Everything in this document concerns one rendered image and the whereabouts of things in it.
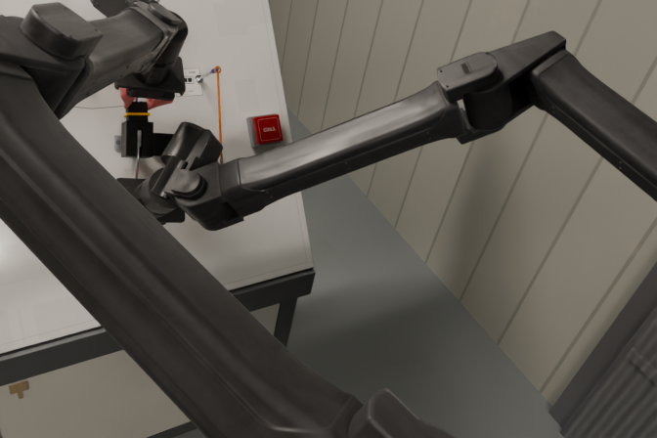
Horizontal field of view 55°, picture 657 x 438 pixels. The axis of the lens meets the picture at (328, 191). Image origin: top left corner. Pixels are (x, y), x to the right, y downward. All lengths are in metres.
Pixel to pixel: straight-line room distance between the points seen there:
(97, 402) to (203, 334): 1.06
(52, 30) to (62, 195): 0.15
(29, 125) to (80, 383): 0.96
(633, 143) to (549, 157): 1.35
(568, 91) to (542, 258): 1.46
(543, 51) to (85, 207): 0.58
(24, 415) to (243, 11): 0.84
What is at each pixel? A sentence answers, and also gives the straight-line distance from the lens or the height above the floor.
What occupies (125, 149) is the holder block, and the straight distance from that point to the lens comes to 1.05.
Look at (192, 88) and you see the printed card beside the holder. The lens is 1.18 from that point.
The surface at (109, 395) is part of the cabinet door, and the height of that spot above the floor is 0.61.
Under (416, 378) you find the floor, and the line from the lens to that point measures 2.26.
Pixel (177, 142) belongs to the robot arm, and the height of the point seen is 1.24.
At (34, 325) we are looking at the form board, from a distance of 1.13.
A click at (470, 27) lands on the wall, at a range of 2.24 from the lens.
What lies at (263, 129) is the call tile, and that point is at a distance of 1.18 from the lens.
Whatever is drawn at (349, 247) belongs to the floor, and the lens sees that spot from 2.60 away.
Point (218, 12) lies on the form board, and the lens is 1.22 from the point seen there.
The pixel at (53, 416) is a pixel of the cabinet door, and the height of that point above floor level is 0.61.
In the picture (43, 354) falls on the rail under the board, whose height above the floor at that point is 0.85.
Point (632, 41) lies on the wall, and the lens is 1.87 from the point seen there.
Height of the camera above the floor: 1.77
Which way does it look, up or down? 38 degrees down
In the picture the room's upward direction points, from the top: 13 degrees clockwise
